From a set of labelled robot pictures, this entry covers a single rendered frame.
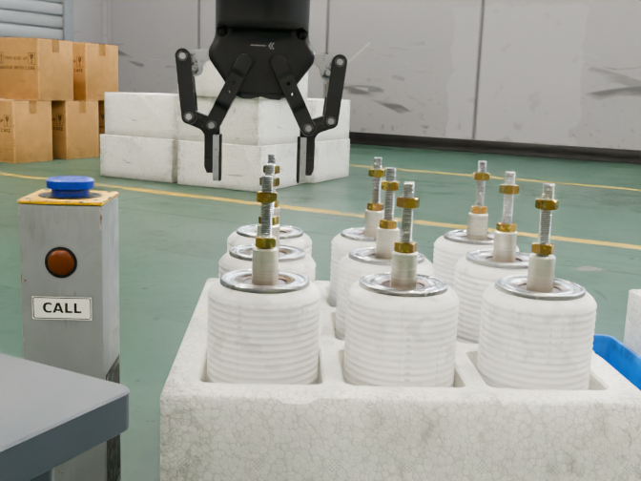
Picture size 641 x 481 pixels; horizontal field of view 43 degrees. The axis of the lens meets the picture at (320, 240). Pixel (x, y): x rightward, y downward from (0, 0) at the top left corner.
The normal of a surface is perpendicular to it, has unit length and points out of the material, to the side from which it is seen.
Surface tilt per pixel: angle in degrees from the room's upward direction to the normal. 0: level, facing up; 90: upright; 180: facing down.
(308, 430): 90
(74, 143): 90
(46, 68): 90
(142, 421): 0
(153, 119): 90
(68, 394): 0
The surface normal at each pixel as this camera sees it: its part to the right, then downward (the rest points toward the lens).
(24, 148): 0.87, 0.12
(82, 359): 0.04, 0.18
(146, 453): 0.04, -0.98
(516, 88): -0.48, 0.15
